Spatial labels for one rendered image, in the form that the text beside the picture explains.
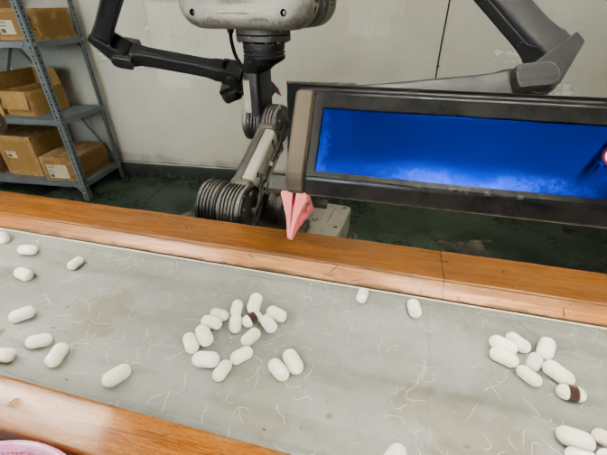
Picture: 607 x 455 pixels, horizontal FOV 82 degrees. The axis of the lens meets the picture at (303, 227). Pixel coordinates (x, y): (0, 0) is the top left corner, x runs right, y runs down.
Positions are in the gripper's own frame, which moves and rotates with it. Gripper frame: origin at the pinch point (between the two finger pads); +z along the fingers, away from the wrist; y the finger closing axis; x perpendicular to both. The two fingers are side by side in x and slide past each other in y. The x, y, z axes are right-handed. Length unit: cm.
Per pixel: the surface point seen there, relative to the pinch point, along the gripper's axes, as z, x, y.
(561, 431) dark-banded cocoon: 20.4, -6.3, 36.9
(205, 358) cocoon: 21.0, -7.3, -6.2
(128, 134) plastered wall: -104, 148, -178
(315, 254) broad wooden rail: 0.6, 8.6, 3.3
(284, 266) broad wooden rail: 4.1, 7.5, -1.7
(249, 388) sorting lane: 23.4, -6.7, 0.6
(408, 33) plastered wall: -159, 105, 17
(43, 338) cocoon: 23.0, -8.7, -30.4
